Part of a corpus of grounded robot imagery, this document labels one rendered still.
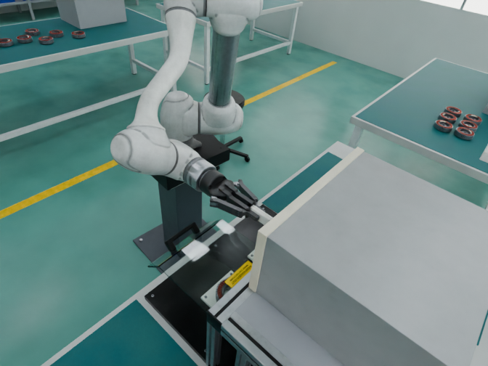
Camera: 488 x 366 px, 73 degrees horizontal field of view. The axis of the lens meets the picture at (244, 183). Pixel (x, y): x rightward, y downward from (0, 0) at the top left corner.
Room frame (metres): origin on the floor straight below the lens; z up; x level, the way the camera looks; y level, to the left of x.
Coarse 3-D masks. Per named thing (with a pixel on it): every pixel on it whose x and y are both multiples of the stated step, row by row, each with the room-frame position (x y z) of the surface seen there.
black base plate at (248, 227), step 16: (240, 224) 0.94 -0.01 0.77; (256, 224) 0.95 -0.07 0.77; (160, 288) 0.61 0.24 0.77; (176, 288) 0.62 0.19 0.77; (160, 304) 0.55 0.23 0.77; (176, 304) 0.56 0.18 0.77; (192, 304) 0.56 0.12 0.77; (176, 320) 0.50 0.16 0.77; (192, 320) 0.51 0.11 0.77; (192, 336) 0.46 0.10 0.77; (224, 352) 0.42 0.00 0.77
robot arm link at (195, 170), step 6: (192, 162) 0.75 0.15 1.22; (198, 162) 0.75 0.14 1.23; (204, 162) 0.76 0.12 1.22; (186, 168) 0.74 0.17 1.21; (192, 168) 0.73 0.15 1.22; (198, 168) 0.73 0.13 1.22; (204, 168) 0.73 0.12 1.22; (210, 168) 0.74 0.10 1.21; (186, 174) 0.73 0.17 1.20; (192, 174) 0.72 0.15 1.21; (198, 174) 0.71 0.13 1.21; (186, 180) 0.72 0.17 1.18; (192, 180) 0.71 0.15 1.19; (198, 180) 0.71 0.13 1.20; (192, 186) 0.71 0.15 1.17; (198, 186) 0.71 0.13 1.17
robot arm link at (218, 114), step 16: (208, 0) 1.16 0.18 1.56; (224, 0) 1.17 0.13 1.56; (240, 0) 1.18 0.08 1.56; (256, 0) 1.20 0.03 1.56; (208, 16) 1.19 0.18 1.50; (224, 16) 1.18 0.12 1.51; (240, 16) 1.19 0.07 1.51; (256, 16) 1.22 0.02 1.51; (224, 32) 1.21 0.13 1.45; (240, 32) 1.24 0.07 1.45; (224, 48) 1.25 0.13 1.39; (224, 64) 1.27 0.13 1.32; (224, 80) 1.30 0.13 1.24; (208, 96) 1.38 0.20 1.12; (224, 96) 1.34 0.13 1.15; (208, 112) 1.35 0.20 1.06; (224, 112) 1.35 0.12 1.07; (240, 112) 1.43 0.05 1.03; (208, 128) 1.36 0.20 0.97; (224, 128) 1.37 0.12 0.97
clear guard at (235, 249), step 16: (208, 224) 0.69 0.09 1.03; (224, 224) 0.67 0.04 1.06; (192, 240) 0.60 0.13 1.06; (208, 240) 0.60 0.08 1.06; (224, 240) 0.61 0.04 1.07; (240, 240) 0.61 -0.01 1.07; (160, 256) 0.57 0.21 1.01; (176, 256) 0.54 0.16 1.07; (192, 256) 0.54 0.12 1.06; (208, 256) 0.55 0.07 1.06; (224, 256) 0.55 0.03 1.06; (240, 256) 0.56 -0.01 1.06; (176, 272) 0.49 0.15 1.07; (192, 272) 0.49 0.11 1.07; (208, 272) 0.50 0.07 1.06; (224, 272) 0.50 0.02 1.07; (192, 288) 0.45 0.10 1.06; (208, 288) 0.45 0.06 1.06; (224, 288) 0.46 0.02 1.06; (208, 304) 0.41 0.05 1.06
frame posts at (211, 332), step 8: (208, 328) 0.38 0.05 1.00; (208, 336) 0.38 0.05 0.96; (216, 336) 0.37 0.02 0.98; (208, 344) 0.38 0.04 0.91; (216, 344) 0.38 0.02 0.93; (208, 352) 0.38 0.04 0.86; (216, 352) 0.39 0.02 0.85; (208, 360) 0.38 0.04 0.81; (216, 360) 0.39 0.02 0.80; (240, 360) 0.32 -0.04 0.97
